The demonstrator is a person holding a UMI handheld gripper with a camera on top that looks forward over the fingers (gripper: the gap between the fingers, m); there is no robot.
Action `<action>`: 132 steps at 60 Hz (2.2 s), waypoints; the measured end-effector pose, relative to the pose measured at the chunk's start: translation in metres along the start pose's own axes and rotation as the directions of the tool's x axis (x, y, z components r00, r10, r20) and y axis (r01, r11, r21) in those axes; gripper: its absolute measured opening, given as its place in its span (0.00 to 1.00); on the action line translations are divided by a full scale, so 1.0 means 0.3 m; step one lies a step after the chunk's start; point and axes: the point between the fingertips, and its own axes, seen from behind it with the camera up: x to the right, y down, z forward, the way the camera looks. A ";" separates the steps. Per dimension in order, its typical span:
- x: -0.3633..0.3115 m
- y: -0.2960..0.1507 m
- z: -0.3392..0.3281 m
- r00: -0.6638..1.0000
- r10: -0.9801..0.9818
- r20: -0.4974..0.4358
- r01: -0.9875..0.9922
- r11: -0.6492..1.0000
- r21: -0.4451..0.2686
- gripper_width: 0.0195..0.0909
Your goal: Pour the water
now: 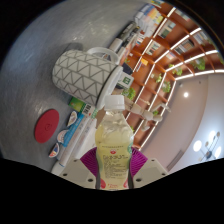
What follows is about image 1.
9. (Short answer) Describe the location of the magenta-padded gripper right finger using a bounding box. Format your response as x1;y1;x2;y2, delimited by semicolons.
128;147;170;190

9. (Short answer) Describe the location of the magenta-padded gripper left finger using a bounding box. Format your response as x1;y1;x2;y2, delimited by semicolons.
58;147;98;190

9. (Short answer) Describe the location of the clear bottle with yellow drink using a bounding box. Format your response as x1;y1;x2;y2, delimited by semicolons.
94;94;135;192

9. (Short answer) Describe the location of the flat round red coaster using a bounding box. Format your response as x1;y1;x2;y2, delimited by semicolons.
33;108;61;144

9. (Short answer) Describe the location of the wooden artist mannequin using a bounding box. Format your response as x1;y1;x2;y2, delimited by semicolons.
128;98;172;133

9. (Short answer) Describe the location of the branched ceiling lamp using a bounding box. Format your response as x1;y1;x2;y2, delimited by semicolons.
192;130;223;163

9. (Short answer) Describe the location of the small green and white box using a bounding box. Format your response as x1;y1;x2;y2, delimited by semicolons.
68;97;98;117

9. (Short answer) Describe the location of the white triangle-patterned mug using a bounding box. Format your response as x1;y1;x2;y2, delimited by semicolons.
51;46;125;107

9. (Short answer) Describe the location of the wooden shelf unit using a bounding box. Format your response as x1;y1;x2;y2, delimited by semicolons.
121;1;224;151

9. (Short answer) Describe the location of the dark stack of magazines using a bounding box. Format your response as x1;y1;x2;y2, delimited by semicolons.
108;21;141;54

